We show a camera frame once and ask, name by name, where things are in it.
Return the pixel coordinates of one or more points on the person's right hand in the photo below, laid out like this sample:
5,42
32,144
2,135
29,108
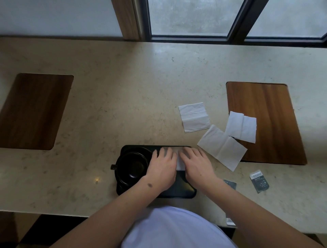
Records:
198,170

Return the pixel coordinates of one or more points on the person's left hand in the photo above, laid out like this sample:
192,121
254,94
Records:
161,173

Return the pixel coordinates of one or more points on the person's left little finger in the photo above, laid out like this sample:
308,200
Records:
154,155

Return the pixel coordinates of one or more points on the person's right middle finger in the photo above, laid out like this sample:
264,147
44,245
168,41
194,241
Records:
191,153

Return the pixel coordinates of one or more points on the person's right little finger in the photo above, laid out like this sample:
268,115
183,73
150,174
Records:
205,155

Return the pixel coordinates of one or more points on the person's right forearm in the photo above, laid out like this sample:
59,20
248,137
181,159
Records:
255,217

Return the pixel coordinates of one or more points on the person's left forearm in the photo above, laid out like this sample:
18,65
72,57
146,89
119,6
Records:
115,217

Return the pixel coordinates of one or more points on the large unfolded white napkin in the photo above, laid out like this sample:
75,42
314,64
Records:
222,147

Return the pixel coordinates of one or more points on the black ceramic cup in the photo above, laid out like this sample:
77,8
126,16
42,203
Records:
131,167

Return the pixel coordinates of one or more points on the square white paper napkin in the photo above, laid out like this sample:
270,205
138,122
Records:
194,117

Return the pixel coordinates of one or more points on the black rectangular tray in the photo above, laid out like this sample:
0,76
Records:
182,189

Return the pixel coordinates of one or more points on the small grey sachet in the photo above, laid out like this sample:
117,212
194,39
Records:
230,184

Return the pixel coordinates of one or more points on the creased white paper napkin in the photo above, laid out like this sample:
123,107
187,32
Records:
241,127

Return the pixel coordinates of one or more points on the grey printed sachet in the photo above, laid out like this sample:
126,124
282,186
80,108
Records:
259,182

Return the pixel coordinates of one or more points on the white sachet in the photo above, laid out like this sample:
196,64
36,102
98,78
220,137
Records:
230,221

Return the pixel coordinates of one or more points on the dark wooden placemat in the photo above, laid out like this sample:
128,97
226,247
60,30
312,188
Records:
32,111
270,122

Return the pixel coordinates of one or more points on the person's white shirt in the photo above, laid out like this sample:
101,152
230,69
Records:
176,228

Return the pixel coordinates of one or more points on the black window frame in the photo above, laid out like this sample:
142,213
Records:
237,38

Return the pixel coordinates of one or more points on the wooden window post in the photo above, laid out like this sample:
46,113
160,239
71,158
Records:
126,19

